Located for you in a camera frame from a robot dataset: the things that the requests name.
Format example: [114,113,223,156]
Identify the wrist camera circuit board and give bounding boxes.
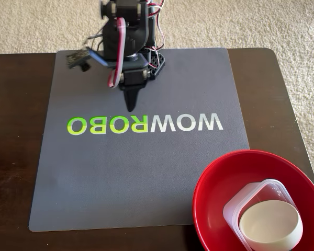
[65,49,92,72]

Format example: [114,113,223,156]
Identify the black camera cable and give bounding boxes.
[83,33,102,53]

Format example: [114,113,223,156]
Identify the large red bowl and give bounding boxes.
[192,149,314,251]

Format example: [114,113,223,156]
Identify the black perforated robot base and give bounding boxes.
[143,48,167,81]

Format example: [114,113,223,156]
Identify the clear plastic square container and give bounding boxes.
[222,178,298,251]

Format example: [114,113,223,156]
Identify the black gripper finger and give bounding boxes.
[120,89,143,112]

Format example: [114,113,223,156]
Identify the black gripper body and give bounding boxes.
[119,55,150,91]

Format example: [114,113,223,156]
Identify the grey WOWROBO mat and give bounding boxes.
[28,48,250,233]

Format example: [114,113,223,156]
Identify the red white black servo wires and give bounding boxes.
[146,0,166,52]

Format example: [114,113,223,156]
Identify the small white bowl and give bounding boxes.
[238,200,304,250]

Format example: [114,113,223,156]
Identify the red white ribbon cable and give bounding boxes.
[106,17,128,89]

